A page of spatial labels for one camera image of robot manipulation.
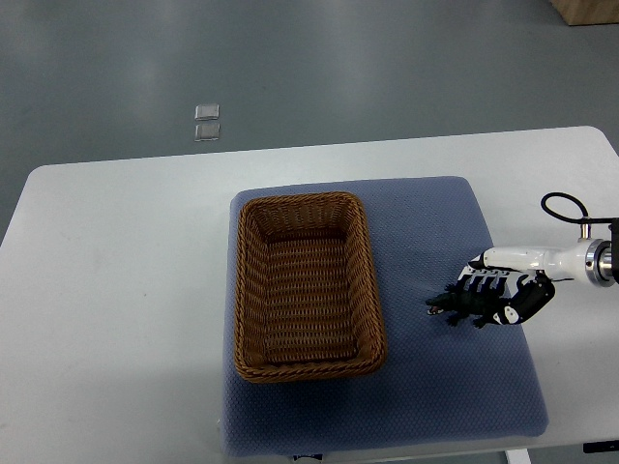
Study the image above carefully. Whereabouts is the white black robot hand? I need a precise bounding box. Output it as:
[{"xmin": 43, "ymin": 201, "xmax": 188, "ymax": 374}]
[{"xmin": 458, "ymin": 240, "xmax": 616, "ymax": 323}]

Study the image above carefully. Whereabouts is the dark toy crocodile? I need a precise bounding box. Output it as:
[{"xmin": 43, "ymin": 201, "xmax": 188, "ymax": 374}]
[{"xmin": 425, "ymin": 274, "xmax": 533, "ymax": 330}]

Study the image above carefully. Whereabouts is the brown wicker basket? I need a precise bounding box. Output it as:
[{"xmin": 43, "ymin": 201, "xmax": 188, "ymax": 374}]
[{"xmin": 233, "ymin": 191, "xmax": 387, "ymax": 384}]

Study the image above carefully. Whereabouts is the blue-grey cushion mat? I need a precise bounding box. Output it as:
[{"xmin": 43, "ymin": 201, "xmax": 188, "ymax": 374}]
[{"xmin": 221, "ymin": 177, "xmax": 548, "ymax": 457}]

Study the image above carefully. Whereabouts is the black table control panel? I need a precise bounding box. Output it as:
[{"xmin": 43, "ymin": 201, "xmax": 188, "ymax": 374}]
[{"xmin": 582, "ymin": 440, "xmax": 619, "ymax": 454}]

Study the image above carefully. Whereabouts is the wooden box corner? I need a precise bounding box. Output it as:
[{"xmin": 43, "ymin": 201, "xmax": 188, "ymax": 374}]
[{"xmin": 550, "ymin": 0, "xmax": 618, "ymax": 26}]

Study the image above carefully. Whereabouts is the upper floor socket plate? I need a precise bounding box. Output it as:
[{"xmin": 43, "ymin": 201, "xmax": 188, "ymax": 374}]
[{"xmin": 194, "ymin": 103, "xmax": 220, "ymax": 121}]

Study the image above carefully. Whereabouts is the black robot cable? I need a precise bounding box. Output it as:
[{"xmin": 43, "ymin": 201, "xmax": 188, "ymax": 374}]
[{"xmin": 540, "ymin": 191, "xmax": 611, "ymax": 228}]

